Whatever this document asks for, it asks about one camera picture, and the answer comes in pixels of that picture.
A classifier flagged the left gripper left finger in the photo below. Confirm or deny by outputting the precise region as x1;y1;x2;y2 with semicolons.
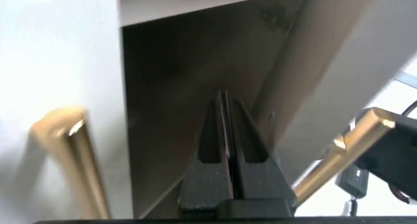
178;89;235;219

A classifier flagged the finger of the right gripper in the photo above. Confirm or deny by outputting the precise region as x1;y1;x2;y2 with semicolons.
354;107;417;203

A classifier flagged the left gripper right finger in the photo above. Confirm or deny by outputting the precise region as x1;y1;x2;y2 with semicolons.
225;90;298;217

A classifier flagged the white door with gold handle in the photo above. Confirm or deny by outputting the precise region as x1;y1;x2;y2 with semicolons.
250;0;417;207
0;0;135;221

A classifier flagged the black power adapter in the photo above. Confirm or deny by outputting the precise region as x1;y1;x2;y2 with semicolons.
334;164;370;199

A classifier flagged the white kitchen cabinet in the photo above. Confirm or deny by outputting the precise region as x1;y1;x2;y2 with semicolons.
116;0;311;220

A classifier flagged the black cable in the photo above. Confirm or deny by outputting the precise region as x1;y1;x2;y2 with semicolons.
401;100;417;118

